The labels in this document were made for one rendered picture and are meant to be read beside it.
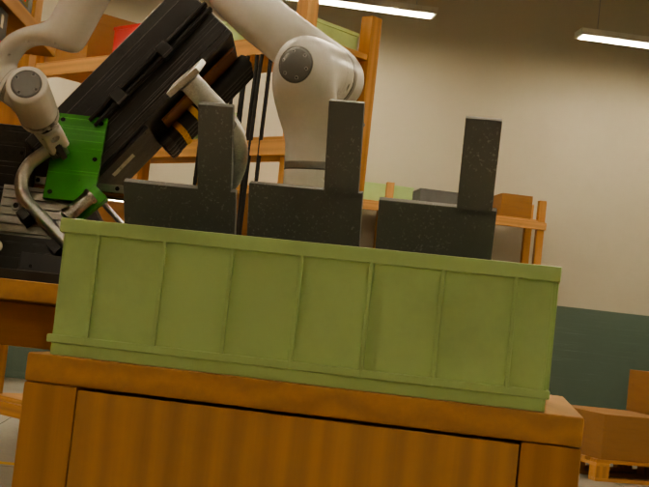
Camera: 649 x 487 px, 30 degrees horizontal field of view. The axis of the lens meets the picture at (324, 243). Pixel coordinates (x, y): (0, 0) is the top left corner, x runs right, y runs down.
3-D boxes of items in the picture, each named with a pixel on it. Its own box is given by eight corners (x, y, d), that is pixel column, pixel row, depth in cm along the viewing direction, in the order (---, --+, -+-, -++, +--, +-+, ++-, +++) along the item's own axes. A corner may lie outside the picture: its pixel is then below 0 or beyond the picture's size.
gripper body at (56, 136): (68, 123, 256) (75, 143, 267) (40, 88, 258) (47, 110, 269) (38, 143, 254) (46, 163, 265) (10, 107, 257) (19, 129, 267)
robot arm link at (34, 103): (5, 113, 254) (41, 136, 253) (-8, 86, 241) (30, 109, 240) (30, 83, 256) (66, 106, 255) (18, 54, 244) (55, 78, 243)
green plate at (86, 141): (98, 215, 279) (112, 132, 285) (93, 203, 271) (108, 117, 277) (48, 210, 279) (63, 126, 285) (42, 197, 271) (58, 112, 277)
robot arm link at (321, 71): (357, 174, 228) (364, 47, 228) (320, 166, 210) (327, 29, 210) (298, 172, 232) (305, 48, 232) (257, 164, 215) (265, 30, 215)
